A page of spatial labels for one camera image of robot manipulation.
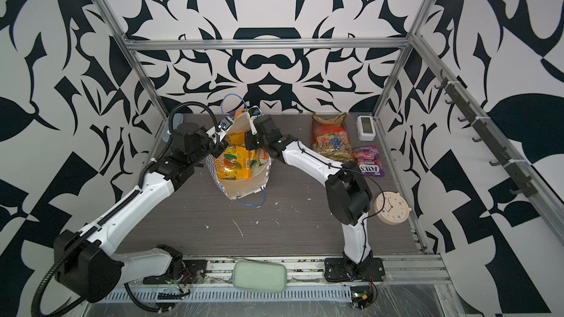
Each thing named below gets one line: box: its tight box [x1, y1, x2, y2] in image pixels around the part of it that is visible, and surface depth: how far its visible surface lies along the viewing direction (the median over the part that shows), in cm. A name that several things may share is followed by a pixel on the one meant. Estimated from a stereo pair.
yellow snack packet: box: [214, 131, 269, 180], surface depth 93 cm
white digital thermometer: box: [356, 115, 376, 142], surface depth 112 cm
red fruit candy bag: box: [311, 112, 355, 163], surface depth 106 cm
